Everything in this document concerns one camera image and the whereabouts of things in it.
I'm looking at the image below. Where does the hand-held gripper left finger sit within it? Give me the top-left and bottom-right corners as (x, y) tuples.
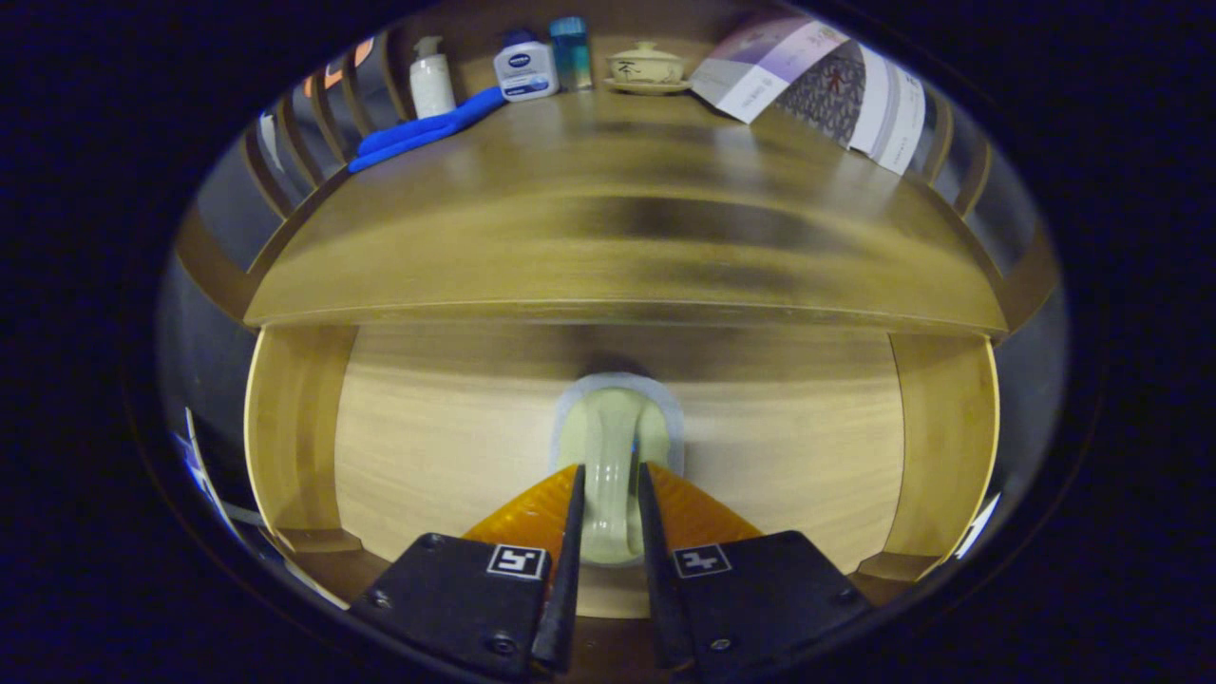
(347, 464), (587, 680)

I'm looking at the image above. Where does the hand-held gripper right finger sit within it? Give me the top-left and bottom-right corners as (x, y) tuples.
(636, 462), (875, 680)

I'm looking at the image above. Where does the pale green object grey base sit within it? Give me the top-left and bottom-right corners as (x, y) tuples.
(551, 372), (687, 569)

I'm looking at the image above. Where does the wooden drawer with black knob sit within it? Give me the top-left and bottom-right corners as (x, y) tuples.
(244, 321), (1000, 680)

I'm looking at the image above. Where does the wooden countertop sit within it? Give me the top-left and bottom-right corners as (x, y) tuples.
(245, 90), (1008, 333)

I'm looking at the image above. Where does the blue folded cloth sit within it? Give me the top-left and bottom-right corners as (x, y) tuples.
(348, 85), (509, 174)

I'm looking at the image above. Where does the white lotion bottle blue cap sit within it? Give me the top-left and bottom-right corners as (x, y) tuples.
(492, 28), (561, 103)

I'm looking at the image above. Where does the white pump bottle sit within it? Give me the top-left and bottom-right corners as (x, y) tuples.
(408, 35), (458, 120)

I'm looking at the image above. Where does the beige lidded teacup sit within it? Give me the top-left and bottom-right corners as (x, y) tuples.
(603, 41), (693, 96)

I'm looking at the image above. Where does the dark patterned book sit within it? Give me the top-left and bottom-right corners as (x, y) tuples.
(774, 40), (867, 150)

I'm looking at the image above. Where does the plain white book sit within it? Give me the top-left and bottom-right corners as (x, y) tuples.
(848, 47), (899, 162)

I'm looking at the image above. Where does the teal slim bottle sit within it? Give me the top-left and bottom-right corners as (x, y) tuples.
(549, 16), (594, 93)

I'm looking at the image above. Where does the purple and white book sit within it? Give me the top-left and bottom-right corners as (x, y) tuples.
(691, 14), (851, 124)

